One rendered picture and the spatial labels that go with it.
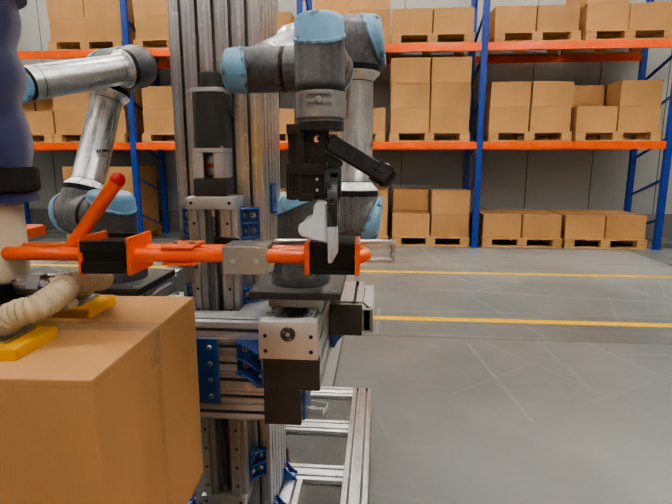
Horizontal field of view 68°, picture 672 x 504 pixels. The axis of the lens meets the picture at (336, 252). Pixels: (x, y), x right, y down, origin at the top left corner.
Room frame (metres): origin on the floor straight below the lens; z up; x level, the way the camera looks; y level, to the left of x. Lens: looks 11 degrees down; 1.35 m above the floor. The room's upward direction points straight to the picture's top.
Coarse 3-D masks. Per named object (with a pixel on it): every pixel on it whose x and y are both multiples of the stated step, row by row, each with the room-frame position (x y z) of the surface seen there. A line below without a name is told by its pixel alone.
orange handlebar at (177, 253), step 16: (32, 224) 1.06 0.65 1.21; (16, 256) 0.76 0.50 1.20; (32, 256) 0.76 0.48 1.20; (48, 256) 0.76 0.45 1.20; (64, 256) 0.76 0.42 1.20; (144, 256) 0.75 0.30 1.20; (160, 256) 0.75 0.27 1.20; (176, 256) 0.75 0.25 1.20; (192, 256) 0.75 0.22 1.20; (208, 256) 0.75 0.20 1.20; (272, 256) 0.74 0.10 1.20; (288, 256) 0.74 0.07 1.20; (368, 256) 0.75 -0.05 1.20
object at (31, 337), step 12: (0, 336) 0.68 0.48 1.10; (12, 336) 0.68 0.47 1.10; (24, 336) 0.69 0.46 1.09; (36, 336) 0.70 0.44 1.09; (48, 336) 0.72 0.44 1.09; (0, 348) 0.65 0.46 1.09; (12, 348) 0.65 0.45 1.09; (24, 348) 0.66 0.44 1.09; (36, 348) 0.69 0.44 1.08; (0, 360) 0.65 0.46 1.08; (12, 360) 0.65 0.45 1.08
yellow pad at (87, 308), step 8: (96, 296) 0.91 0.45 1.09; (104, 296) 0.92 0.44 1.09; (112, 296) 0.92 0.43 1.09; (80, 304) 0.85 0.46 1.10; (88, 304) 0.86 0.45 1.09; (96, 304) 0.86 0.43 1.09; (104, 304) 0.88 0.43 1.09; (112, 304) 0.91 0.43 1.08; (64, 312) 0.84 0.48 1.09; (72, 312) 0.84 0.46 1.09; (80, 312) 0.83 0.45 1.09; (88, 312) 0.83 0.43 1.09; (96, 312) 0.86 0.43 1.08
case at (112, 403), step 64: (64, 320) 0.82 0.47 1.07; (128, 320) 0.82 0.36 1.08; (192, 320) 0.96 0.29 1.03; (0, 384) 0.59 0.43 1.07; (64, 384) 0.59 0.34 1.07; (128, 384) 0.68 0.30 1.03; (192, 384) 0.94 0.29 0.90; (0, 448) 0.59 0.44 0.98; (64, 448) 0.59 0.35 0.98; (128, 448) 0.66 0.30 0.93; (192, 448) 0.92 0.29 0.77
